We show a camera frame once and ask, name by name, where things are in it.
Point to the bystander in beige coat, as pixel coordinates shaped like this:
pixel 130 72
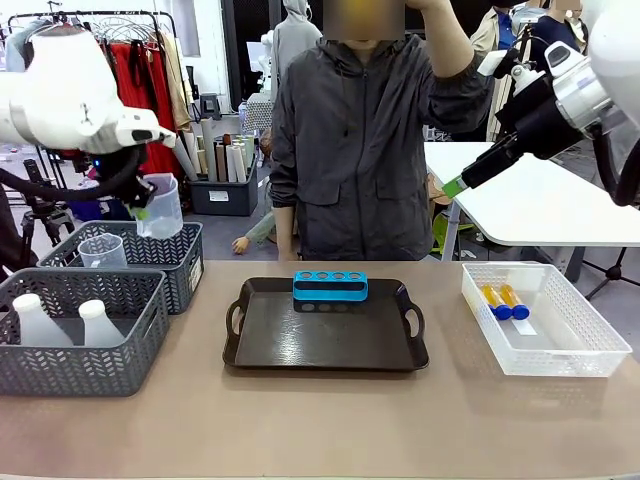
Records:
pixel 495 35

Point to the person's left hand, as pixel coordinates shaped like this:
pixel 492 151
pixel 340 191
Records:
pixel 430 4

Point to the green chair base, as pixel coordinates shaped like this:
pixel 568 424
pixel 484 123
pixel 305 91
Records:
pixel 450 232

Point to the clear plastic measuring cup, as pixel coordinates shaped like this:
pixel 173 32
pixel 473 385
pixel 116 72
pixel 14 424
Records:
pixel 165 210
pixel 102 252

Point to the dark grey storage bin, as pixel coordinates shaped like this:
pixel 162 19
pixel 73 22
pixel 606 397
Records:
pixel 222 197

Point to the dark brown serving tray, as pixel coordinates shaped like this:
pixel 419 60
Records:
pixel 325 340

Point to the child mannequin green top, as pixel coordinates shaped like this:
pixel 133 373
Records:
pixel 260 232

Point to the person's right forearm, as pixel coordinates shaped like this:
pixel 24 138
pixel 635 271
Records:
pixel 286 235

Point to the brown paper roll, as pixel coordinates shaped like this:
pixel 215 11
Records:
pixel 221 162

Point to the white plastic bottle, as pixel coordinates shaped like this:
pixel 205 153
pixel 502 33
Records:
pixel 35 325
pixel 100 327

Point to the grey plastic lattice basket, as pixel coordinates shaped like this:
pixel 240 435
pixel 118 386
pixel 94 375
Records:
pixel 75 370
pixel 165 255

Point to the red hanging garment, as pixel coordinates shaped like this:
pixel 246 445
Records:
pixel 135 90

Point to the orange tube with blue cap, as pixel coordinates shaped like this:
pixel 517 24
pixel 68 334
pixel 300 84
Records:
pixel 515 300
pixel 495 300

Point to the bystander in navy top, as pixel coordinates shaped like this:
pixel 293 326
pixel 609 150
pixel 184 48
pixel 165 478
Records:
pixel 557 32

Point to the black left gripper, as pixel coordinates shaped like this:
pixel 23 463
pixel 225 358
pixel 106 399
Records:
pixel 127 187

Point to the person in dark grey jacket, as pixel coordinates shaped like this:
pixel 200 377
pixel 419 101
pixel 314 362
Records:
pixel 350 150

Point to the person's left forearm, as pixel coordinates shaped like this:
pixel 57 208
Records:
pixel 447 45

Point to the white paper strip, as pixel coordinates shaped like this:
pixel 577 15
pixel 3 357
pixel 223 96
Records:
pixel 524 328

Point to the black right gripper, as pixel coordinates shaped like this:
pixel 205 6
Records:
pixel 537 125

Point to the black camera tripod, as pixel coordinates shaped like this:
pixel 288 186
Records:
pixel 42 215

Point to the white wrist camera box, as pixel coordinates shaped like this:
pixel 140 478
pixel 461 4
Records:
pixel 492 62

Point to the black clothes rack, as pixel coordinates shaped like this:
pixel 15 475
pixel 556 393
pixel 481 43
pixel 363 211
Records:
pixel 170 20

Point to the blue test tube rack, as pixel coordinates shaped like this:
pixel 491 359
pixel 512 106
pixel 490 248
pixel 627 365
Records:
pixel 330 292

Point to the mannequin in grey hoodie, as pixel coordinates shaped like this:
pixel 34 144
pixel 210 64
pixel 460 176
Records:
pixel 295 45

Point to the beige hanging garment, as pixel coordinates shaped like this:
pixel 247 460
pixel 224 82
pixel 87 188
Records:
pixel 175 85

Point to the grey step stool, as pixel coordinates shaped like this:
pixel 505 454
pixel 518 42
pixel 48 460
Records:
pixel 211 106

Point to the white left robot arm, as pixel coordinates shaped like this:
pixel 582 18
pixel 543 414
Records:
pixel 60 95

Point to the white paper roll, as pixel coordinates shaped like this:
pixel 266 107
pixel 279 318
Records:
pixel 209 150

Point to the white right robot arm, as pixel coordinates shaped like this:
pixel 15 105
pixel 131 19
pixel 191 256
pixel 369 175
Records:
pixel 600 75

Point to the white background table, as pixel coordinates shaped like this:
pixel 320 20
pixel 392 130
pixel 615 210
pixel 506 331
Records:
pixel 540 200

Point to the grey paper roll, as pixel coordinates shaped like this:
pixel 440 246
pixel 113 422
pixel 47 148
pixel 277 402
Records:
pixel 187 157

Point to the black stand tripod base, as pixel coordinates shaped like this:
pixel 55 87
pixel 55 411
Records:
pixel 612 272

